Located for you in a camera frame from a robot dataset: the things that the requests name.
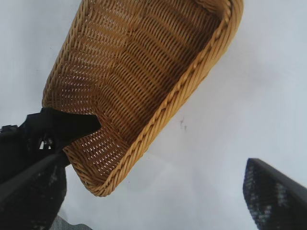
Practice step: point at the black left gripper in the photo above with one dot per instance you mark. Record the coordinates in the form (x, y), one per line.
(16, 148)

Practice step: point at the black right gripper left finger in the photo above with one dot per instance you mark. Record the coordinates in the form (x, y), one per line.
(28, 201)

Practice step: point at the brown woven wicker basket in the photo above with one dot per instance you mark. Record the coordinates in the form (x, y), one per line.
(144, 67)

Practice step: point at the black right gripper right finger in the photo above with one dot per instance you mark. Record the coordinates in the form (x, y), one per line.
(278, 201)

